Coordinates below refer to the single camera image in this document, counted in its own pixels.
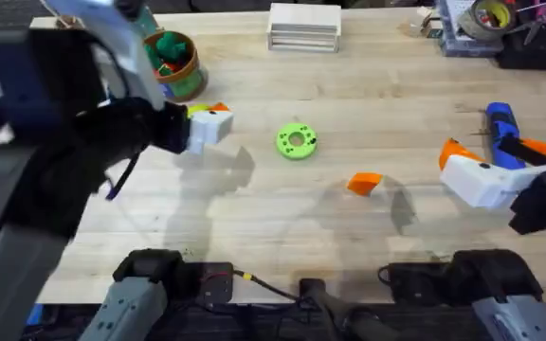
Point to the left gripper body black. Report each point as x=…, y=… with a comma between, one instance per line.
x=131, y=125

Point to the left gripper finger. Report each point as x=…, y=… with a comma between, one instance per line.
x=219, y=108
x=209, y=135

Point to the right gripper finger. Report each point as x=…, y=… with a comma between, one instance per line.
x=477, y=182
x=538, y=149

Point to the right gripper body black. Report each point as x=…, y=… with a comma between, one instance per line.
x=545, y=199

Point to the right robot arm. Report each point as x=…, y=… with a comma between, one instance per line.
x=505, y=289

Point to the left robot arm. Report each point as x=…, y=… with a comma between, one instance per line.
x=22, y=274

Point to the yellow-green toy vegetable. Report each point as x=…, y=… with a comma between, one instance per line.
x=198, y=110

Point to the blue electric screwdriver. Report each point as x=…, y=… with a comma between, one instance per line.
x=504, y=130

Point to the brown tub with toys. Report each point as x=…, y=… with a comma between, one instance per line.
x=178, y=66

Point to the green disc with holes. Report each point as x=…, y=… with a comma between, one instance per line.
x=296, y=140

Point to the black bag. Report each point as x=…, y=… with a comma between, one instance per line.
x=538, y=52

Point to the black upright wrist plate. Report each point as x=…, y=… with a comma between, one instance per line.
x=26, y=90

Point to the orange ribbed wedge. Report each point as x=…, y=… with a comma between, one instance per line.
x=364, y=184

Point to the pale wooden box stack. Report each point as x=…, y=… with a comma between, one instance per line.
x=304, y=27

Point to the grey-purple flat box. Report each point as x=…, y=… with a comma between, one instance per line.
x=462, y=45

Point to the grey tape roll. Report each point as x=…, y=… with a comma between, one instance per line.
x=486, y=19

